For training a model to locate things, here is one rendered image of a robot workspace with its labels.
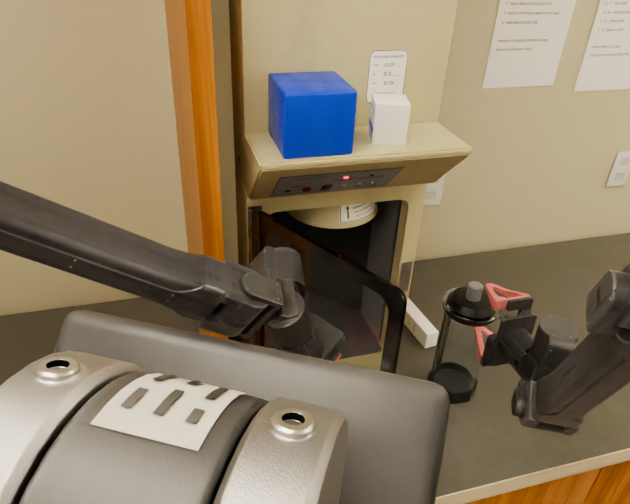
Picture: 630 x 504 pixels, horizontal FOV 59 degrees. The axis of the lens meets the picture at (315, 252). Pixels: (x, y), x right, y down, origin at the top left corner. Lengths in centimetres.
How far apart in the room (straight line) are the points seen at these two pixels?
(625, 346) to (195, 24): 57
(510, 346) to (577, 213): 100
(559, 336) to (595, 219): 113
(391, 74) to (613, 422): 84
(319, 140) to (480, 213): 99
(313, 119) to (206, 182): 17
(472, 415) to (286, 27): 82
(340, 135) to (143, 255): 32
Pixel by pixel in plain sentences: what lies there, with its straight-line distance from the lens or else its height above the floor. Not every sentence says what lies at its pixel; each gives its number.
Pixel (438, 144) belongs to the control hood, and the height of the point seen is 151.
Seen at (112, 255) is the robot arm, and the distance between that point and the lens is 61.
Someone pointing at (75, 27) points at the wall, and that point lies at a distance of 125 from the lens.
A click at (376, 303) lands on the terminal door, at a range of 76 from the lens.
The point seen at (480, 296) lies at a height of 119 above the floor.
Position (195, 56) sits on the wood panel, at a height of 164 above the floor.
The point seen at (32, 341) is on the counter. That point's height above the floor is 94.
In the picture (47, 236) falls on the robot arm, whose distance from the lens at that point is 60.
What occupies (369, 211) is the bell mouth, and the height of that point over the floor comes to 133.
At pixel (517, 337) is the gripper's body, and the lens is 97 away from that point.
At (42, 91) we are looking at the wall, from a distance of 129.
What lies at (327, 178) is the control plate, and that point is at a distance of 83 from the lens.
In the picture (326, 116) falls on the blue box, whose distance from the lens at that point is 76.
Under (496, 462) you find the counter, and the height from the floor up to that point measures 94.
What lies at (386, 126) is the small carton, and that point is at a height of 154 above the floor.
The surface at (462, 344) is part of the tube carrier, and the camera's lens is 112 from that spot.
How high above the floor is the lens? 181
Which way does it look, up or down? 33 degrees down
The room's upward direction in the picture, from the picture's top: 3 degrees clockwise
